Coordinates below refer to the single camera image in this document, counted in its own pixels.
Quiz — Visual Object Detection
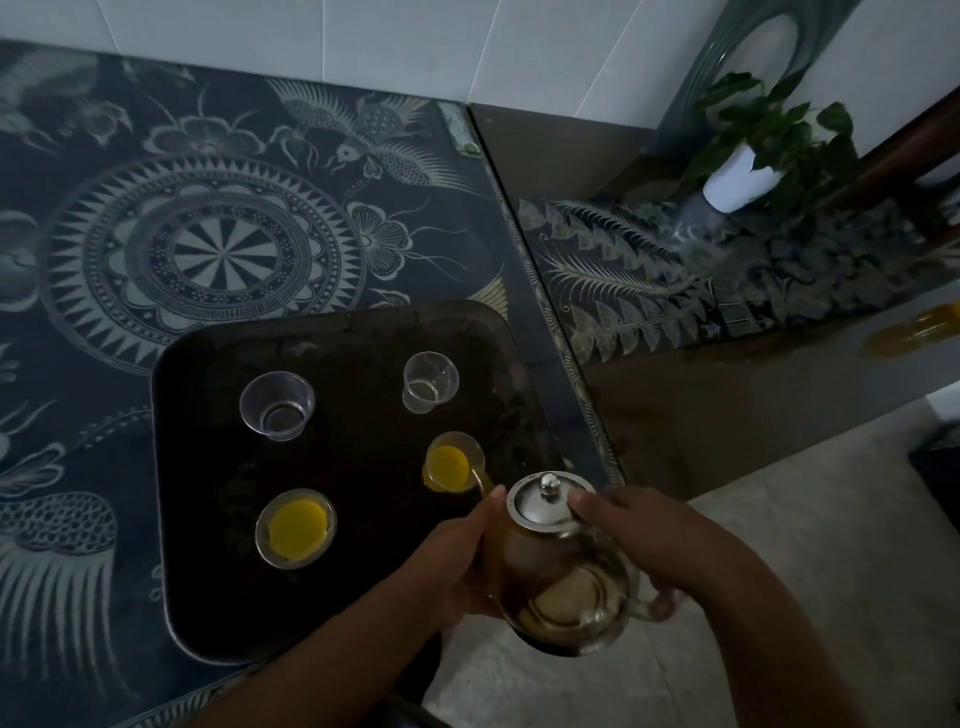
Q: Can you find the person's right forearm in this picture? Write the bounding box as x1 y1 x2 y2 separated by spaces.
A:
678 525 875 728

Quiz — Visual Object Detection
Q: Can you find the blue patterned tablecloth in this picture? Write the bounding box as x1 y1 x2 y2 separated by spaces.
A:
0 41 627 728

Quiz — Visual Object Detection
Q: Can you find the person's left hand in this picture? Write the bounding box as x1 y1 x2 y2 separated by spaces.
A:
393 485 509 630

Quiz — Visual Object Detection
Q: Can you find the glass teapot with steel lid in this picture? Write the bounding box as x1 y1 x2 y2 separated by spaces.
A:
468 470 680 655

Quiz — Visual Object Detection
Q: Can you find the empty clear glass cup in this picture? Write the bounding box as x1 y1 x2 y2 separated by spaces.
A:
239 371 317 443
402 351 460 416

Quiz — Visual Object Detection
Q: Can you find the glass cup with yellow tea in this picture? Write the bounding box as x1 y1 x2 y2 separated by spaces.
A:
421 431 487 496
255 489 339 571

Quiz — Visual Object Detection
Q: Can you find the person's right hand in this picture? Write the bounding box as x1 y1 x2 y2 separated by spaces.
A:
567 486 727 624

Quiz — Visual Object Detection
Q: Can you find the green potted plant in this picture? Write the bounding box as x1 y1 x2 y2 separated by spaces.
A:
684 71 864 219

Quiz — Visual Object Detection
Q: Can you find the dark rectangular serving tray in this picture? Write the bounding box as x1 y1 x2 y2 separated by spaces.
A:
151 300 565 667

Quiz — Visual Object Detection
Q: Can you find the white plant pot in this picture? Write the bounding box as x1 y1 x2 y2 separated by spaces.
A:
702 144 785 215

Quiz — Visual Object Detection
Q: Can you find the dark wooden chair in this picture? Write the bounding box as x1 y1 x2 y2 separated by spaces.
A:
813 90 960 241

